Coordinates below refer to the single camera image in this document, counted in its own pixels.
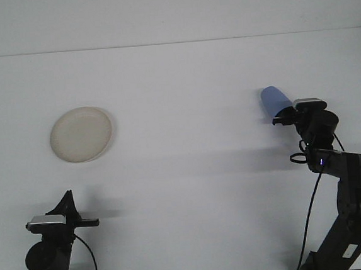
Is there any pale round plate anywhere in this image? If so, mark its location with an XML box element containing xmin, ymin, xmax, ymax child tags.
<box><xmin>46</xmin><ymin>104</ymin><xmax>120</xmax><ymax>167</ymax></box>

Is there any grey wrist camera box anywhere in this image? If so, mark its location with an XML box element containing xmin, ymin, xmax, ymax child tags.
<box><xmin>25</xmin><ymin>213</ymin><xmax>68</xmax><ymax>235</ymax></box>
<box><xmin>292</xmin><ymin>96</ymin><xmax>329</xmax><ymax>113</ymax></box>

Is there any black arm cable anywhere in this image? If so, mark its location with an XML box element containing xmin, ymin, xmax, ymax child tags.
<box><xmin>74</xmin><ymin>232</ymin><xmax>99</xmax><ymax>270</ymax></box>
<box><xmin>281</xmin><ymin>127</ymin><xmax>356</xmax><ymax>270</ymax></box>

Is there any pale blue cup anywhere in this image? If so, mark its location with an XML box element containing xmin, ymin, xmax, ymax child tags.
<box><xmin>259</xmin><ymin>84</ymin><xmax>294</xmax><ymax>120</ymax></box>

